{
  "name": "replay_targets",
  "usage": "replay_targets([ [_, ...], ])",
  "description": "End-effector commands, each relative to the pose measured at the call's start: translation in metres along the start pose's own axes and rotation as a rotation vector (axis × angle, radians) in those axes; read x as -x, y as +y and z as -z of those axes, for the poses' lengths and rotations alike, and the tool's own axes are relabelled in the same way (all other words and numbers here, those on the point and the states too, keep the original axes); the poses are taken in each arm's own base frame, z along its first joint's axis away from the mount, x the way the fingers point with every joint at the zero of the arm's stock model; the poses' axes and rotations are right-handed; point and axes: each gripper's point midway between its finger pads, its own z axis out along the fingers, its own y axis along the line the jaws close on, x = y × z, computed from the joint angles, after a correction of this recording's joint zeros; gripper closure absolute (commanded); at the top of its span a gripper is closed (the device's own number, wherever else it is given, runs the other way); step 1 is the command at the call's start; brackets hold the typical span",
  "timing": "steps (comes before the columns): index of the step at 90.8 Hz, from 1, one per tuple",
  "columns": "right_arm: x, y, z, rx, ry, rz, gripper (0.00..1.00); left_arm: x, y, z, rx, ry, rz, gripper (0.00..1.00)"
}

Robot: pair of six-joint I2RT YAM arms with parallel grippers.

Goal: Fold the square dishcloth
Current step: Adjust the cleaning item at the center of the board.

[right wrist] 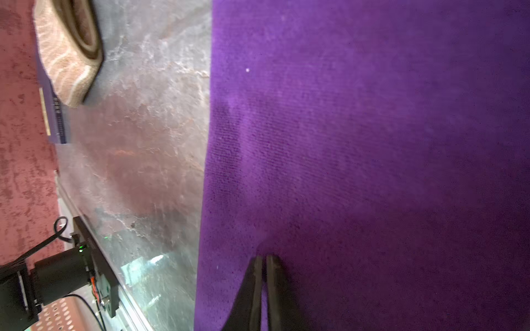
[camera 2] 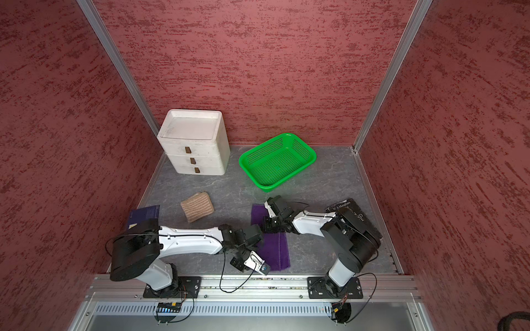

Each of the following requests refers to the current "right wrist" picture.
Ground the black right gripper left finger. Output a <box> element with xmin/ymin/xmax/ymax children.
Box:
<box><xmin>222</xmin><ymin>256</ymin><xmax>263</xmax><ymax>331</ymax></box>

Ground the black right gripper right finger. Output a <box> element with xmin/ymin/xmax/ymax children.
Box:
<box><xmin>266</xmin><ymin>255</ymin><xmax>309</xmax><ymax>331</ymax></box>

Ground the purple dishcloth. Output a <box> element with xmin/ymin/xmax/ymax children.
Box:
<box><xmin>195</xmin><ymin>1</ymin><xmax>529</xmax><ymax>330</ymax></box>

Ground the beige striped dishcloth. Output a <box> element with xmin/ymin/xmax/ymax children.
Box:
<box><xmin>33</xmin><ymin>0</ymin><xmax>103</xmax><ymax>108</ymax></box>

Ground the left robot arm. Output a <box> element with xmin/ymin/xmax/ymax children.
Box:
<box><xmin>1</xmin><ymin>245</ymin><xmax>94</xmax><ymax>330</ymax></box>

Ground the blue book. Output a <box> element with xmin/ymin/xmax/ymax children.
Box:
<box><xmin>36</xmin><ymin>51</ymin><xmax>68</xmax><ymax>144</ymax></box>

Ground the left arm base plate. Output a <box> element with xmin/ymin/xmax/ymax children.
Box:
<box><xmin>73</xmin><ymin>217</ymin><xmax>120</xmax><ymax>318</ymax></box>

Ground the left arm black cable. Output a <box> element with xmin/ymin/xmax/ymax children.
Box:
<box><xmin>0</xmin><ymin>216</ymin><xmax>73</xmax><ymax>274</ymax></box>

